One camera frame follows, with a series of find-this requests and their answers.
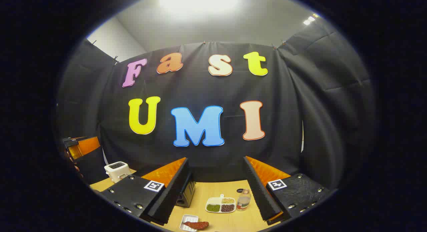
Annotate clear plastic bottle red label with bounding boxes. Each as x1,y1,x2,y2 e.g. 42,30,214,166
236,189,252,211

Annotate black electric oven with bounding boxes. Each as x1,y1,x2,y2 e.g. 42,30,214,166
176,180,196,208

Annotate black backdrop cloth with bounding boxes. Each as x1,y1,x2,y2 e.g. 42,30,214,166
55,17,377,190

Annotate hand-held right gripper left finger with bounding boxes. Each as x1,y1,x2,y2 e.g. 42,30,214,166
100,157,191,225

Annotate white toaster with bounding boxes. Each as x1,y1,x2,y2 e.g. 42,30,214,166
104,161,131,183

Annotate white rectangular dish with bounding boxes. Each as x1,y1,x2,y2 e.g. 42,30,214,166
179,214,199,232

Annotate brown meat piece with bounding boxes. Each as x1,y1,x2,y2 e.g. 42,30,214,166
183,221,210,230

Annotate white divided bean dish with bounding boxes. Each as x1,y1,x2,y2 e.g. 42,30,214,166
205,194,237,214

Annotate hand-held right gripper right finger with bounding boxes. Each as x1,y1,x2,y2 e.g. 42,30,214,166
243,155,331,225

